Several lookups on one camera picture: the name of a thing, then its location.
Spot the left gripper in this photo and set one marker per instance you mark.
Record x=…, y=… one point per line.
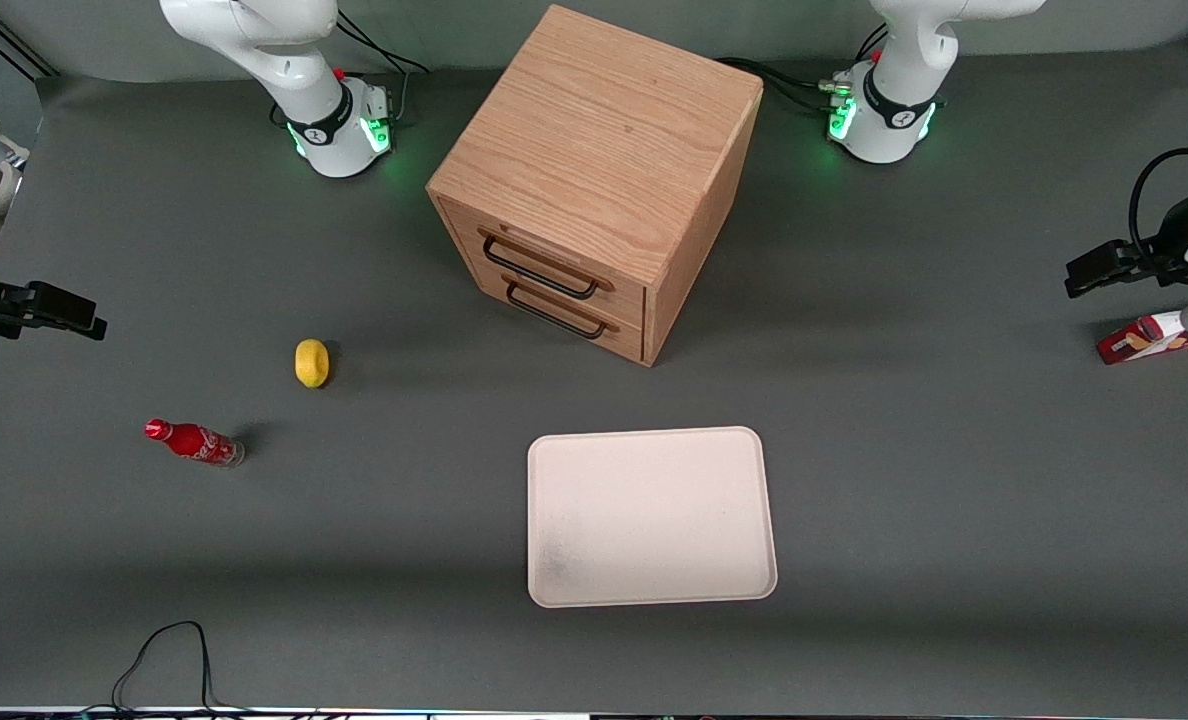
x=1167, y=256

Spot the red cookie box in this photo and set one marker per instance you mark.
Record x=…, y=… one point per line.
x=1139, y=345

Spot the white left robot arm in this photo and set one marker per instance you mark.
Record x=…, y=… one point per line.
x=894, y=120

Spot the cream plastic tray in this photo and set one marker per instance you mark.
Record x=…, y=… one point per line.
x=654, y=520

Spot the red cola bottle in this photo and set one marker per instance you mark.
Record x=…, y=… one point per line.
x=194, y=442

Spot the yellow lemon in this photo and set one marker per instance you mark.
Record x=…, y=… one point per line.
x=312, y=363

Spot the dark grey table mat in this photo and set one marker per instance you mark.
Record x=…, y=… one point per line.
x=404, y=600

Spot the wooden drawer front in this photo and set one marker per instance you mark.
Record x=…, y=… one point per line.
x=629, y=340
x=614, y=300

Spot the wooden drawer cabinet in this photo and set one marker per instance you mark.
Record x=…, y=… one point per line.
x=604, y=130

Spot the black frame rail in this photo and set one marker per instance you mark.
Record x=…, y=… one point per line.
x=14, y=48

